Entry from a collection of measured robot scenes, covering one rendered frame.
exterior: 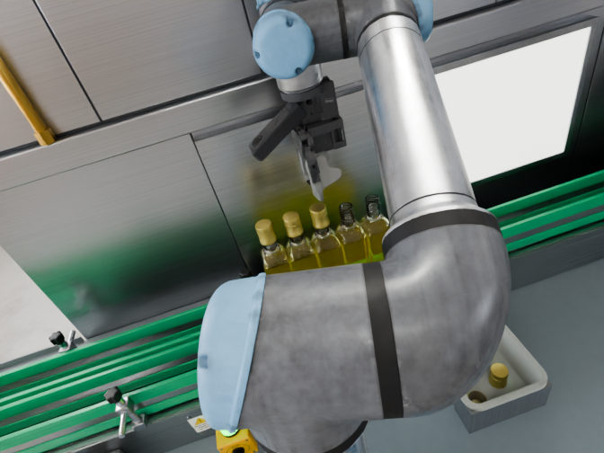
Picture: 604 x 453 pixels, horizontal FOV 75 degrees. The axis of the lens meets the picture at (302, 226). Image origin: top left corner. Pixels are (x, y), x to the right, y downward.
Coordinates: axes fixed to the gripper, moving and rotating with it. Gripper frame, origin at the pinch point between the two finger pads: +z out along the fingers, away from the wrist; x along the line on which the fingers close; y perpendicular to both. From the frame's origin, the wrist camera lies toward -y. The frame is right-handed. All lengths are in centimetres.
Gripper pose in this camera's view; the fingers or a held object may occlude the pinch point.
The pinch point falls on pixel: (312, 189)
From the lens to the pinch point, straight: 77.5
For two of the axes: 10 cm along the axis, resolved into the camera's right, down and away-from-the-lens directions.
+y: 9.4, -3.3, 0.8
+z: 2.1, 7.6, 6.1
